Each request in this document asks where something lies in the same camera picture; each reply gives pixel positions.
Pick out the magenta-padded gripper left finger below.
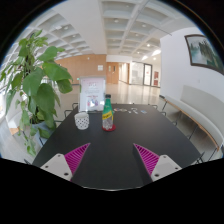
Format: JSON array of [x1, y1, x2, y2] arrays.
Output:
[[39, 142, 93, 188]]

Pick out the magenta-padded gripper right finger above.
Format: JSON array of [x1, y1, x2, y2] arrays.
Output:
[[131, 142, 183, 187]]

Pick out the green plastic drink bottle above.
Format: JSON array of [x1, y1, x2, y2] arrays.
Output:
[[101, 93, 116, 132]]

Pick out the white dotted ceramic cup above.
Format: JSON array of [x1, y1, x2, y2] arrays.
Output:
[[73, 111, 91, 131]]

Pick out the black metal chairs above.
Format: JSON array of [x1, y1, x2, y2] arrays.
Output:
[[62, 101, 168, 118]]

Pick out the flat round red coaster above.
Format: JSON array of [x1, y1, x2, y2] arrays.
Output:
[[101, 124, 117, 133]]

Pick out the long white bench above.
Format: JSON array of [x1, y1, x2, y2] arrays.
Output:
[[159, 84, 224, 152]]

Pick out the clear acrylic sign stand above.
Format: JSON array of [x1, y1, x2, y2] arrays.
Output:
[[77, 76, 107, 113]]

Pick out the potted green leafy plant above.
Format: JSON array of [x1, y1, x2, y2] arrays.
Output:
[[0, 29, 74, 158]]

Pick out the recessed ceiling lights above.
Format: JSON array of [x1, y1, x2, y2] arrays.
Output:
[[52, 17, 163, 58]]

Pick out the framed landscape wall picture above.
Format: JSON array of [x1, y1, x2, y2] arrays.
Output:
[[183, 33, 224, 76]]

